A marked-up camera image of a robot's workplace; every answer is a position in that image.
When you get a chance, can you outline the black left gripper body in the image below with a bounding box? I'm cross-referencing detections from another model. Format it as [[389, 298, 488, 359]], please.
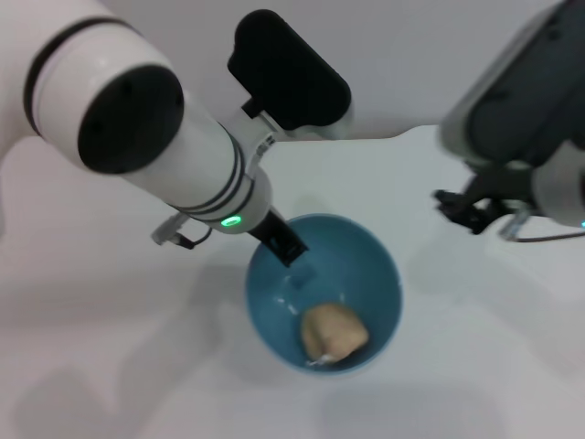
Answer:
[[249, 207, 296, 252]]

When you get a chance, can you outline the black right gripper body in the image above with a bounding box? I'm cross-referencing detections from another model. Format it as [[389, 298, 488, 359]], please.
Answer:
[[459, 159, 538, 228]]

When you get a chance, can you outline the right arm connector cable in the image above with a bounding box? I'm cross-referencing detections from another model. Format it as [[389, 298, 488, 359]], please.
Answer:
[[496, 210, 585, 242]]

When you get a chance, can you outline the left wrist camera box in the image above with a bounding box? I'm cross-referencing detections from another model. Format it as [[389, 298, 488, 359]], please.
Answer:
[[226, 8, 356, 141]]

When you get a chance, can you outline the beige egg yolk pastry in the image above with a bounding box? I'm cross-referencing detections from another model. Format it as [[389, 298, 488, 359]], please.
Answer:
[[300, 301, 370, 366]]

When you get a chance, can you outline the left arm connector cable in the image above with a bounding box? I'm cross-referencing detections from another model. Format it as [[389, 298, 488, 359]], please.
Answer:
[[150, 213, 214, 252]]

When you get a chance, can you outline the arm connector cable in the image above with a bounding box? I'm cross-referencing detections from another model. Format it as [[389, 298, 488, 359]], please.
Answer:
[[150, 213, 214, 252], [496, 210, 585, 242]]

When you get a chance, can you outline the blue ceramic bowl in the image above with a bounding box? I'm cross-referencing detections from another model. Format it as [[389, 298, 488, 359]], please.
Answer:
[[244, 213, 405, 377]]

